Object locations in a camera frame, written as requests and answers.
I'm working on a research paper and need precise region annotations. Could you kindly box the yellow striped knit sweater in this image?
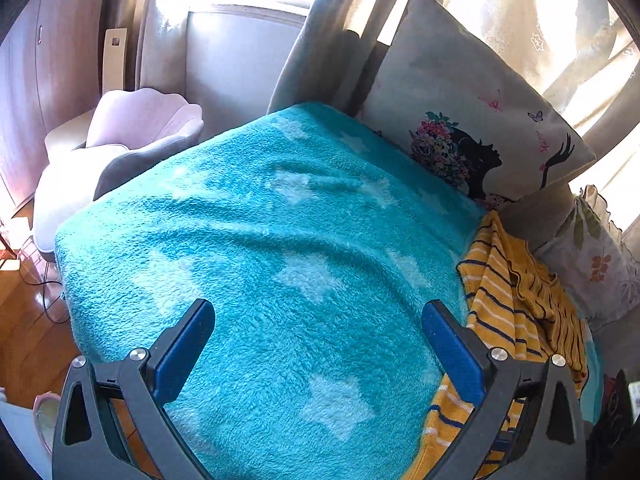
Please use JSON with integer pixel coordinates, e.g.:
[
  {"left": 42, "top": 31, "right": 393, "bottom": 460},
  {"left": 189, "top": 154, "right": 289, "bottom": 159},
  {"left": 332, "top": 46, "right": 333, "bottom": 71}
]
[{"left": 401, "top": 211, "right": 589, "bottom": 479}]

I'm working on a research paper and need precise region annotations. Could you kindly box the turquoise star fleece blanket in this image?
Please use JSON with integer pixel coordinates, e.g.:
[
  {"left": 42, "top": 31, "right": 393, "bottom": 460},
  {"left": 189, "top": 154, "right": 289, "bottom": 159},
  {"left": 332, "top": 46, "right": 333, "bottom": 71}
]
[{"left": 54, "top": 103, "right": 487, "bottom": 479}]

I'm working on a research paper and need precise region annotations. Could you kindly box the beige curtain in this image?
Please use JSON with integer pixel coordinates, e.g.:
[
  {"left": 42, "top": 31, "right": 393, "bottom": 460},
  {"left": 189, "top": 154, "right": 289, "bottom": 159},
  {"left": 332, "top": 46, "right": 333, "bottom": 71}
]
[{"left": 267, "top": 0, "right": 640, "bottom": 221}]

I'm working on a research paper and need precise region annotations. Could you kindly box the wooden wardrobe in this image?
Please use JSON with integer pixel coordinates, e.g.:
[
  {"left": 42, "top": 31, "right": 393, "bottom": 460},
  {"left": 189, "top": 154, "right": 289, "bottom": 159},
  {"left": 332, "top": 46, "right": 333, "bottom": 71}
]
[{"left": 1, "top": 0, "right": 103, "bottom": 219}]

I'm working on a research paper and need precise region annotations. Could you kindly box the black floor cable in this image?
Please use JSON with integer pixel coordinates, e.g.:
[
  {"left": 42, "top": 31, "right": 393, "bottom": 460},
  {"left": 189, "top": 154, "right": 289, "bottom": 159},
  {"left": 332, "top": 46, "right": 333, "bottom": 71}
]
[{"left": 18, "top": 263, "right": 72, "bottom": 326}]

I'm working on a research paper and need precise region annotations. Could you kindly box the woman silhouette floral cushion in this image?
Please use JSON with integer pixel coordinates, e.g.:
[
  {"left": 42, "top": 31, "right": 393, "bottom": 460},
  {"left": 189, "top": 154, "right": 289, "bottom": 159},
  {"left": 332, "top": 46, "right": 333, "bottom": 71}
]
[{"left": 359, "top": 0, "right": 596, "bottom": 209}]

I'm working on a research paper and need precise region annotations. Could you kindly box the leaf print ruffled pillow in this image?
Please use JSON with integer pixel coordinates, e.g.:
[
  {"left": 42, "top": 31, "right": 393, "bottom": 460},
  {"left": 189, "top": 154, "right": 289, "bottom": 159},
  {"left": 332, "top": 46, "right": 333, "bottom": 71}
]
[{"left": 535, "top": 185, "right": 639, "bottom": 332}]

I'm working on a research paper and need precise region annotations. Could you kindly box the pink shell armchair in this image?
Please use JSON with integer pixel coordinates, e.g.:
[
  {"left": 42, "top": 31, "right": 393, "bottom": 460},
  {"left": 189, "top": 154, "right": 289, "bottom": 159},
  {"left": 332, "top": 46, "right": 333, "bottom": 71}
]
[{"left": 32, "top": 88, "right": 204, "bottom": 262}]

